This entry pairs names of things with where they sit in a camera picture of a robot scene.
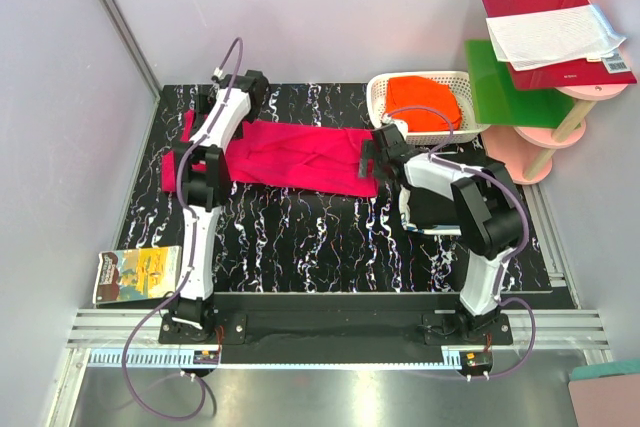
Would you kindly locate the orange t shirt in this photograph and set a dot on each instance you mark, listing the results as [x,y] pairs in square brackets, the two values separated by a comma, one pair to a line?
[423,104]

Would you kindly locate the folded black white t shirt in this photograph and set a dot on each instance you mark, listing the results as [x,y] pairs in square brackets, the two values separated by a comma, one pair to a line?
[430,212]

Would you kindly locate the teal board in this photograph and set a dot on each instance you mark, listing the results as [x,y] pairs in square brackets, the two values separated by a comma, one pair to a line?
[609,369]

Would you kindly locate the illustrated book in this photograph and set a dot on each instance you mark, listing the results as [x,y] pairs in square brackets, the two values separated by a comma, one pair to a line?
[133,275]

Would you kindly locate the magenta t shirt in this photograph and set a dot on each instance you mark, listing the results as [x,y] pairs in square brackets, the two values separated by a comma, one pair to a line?
[296,156]

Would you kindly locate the white plastic basket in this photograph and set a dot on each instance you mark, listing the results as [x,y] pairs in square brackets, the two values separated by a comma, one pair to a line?
[457,81]

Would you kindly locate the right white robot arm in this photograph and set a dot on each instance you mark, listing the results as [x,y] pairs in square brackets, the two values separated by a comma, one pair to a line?
[479,301]

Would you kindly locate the dark red folder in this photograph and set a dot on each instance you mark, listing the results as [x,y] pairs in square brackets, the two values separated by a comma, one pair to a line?
[607,71]

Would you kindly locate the white slotted cable duct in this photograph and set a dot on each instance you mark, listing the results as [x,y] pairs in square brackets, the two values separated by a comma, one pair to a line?
[235,358]

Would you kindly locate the pink wooden shelf stand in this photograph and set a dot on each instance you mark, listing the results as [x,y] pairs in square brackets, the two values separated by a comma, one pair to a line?
[528,151]

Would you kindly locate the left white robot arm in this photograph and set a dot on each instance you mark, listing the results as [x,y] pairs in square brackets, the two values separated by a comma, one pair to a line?
[204,183]

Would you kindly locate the white mesh cloth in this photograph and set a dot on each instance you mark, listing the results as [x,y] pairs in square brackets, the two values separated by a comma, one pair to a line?
[536,40]

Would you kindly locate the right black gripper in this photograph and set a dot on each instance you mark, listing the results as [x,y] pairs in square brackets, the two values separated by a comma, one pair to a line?
[369,152]

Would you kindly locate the green plastic sheet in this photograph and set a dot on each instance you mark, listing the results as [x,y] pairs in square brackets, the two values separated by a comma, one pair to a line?
[497,101]

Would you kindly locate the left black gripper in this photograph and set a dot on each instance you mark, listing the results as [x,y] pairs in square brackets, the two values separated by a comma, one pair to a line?
[201,104]

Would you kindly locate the pink board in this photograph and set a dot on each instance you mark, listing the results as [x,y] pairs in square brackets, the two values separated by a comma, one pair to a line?
[606,401]

